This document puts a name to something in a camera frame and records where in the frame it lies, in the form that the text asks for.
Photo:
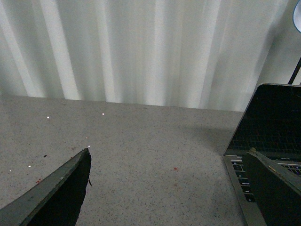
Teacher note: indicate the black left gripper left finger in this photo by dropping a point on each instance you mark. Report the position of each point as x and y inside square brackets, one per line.
[56, 200]

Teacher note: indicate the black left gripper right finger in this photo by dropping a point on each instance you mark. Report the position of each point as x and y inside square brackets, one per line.
[277, 191]

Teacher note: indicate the silver laptop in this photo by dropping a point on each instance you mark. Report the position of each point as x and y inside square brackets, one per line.
[271, 124]

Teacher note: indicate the blue desk lamp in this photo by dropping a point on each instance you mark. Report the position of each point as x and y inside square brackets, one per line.
[296, 21]

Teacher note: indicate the white pleated curtain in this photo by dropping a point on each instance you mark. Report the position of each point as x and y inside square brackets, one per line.
[208, 54]

